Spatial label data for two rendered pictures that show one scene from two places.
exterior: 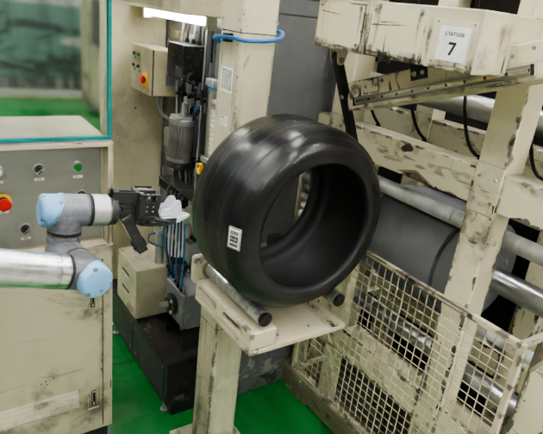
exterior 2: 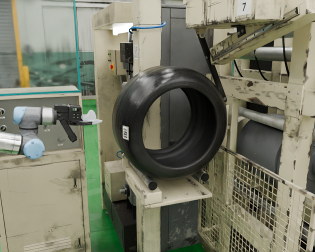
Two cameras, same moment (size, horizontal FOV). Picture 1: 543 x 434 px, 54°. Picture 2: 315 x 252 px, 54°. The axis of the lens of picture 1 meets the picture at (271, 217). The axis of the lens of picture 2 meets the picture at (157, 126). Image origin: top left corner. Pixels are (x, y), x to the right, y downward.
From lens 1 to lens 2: 0.44 m
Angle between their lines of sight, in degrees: 16
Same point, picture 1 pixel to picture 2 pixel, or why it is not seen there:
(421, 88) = (243, 40)
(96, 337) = (79, 206)
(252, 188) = (134, 102)
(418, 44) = (229, 10)
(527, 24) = not seen: outside the picture
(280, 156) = (150, 83)
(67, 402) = (64, 243)
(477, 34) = not seen: outside the picture
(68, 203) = (27, 111)
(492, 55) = (270, 6)
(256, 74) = (151, 47)
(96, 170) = not seen: hidden behind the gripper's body
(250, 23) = (144, 18)
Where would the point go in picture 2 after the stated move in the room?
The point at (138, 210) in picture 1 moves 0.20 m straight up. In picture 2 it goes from (68, 116) to (65, 69)
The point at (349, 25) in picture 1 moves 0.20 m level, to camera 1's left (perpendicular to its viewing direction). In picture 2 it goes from (198, 11) to (160, 12)
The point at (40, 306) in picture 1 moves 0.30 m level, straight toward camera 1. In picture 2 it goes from (46, 184) to (36, 209)
